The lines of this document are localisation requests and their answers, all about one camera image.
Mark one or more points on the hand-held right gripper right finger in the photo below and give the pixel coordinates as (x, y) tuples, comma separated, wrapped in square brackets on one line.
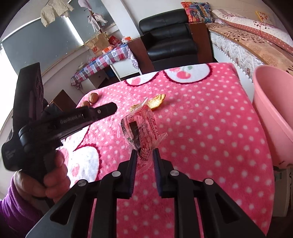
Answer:
[(156, 169)]

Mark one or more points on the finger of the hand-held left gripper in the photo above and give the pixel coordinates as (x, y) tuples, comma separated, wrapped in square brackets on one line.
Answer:
[(103, 111)]

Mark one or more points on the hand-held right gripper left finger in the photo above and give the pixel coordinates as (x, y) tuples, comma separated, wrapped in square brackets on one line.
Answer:
[(133, 169)]

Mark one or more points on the clear red printed wrapper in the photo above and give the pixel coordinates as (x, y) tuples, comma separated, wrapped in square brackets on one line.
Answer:
[(142, 130)]

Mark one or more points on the pink plastic basin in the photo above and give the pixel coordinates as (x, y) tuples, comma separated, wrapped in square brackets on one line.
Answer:
[(274, 103)]

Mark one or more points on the person's left forearm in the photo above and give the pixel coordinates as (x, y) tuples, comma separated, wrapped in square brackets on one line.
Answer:
[(16, 212)]

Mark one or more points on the person's left hand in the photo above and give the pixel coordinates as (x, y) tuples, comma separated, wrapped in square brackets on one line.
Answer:
[(57, 180)]

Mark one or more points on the walnut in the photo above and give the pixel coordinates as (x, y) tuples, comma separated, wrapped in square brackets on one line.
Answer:
[(93, 97), (86, 103)]

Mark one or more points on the small gold wrapper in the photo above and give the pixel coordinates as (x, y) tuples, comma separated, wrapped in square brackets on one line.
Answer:
[(136, 108)]

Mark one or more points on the brown wooden stool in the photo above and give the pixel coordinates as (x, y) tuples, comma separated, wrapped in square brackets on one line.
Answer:
[(65, 99)]

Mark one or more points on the white side cabinet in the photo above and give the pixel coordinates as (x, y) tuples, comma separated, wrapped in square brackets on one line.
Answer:
[(126, 67)]

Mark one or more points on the large gold wrapper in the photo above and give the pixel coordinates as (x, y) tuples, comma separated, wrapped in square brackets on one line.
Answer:
[(156, 101)]

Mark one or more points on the pink polka dot blanket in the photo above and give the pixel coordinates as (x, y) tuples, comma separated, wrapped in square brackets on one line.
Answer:
[(206, 137)]

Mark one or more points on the orange box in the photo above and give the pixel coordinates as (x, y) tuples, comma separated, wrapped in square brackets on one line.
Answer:
[(107, 49)]

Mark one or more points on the brown paper bag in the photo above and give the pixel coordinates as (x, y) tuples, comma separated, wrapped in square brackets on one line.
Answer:
[(97, 43)]

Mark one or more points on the red box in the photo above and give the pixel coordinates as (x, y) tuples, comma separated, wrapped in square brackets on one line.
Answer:
[(114, 40)]

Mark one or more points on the orange and white packet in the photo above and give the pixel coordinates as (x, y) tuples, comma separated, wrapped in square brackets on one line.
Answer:
[(126, 39)]

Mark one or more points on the large window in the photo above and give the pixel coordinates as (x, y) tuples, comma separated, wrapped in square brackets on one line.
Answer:
[(34, 39)]

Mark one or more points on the white hanging garment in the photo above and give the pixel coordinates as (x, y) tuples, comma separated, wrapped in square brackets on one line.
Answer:
[(95, 18)]

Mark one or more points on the black leather armchair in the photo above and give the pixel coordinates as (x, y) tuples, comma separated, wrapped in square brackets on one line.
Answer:
[(169, 39)]

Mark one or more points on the cream hanging garment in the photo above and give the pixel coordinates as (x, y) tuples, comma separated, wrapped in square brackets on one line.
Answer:
[(55, 11)]

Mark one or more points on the white bed base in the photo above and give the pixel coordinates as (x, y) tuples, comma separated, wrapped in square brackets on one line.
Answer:
[(245, 87)]

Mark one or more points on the colourful printed cushion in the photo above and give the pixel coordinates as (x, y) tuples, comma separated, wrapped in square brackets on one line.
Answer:
[(196, 11)]

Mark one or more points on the bed with patterned bedding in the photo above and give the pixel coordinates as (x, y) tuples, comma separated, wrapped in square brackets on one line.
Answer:
[(251, 45)]

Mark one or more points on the white and pink dotted quilt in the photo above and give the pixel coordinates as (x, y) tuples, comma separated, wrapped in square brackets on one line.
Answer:
[(251, 25)]

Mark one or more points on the yellow flowered pillow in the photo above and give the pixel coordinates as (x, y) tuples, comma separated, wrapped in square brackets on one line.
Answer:
[(264, 16)]

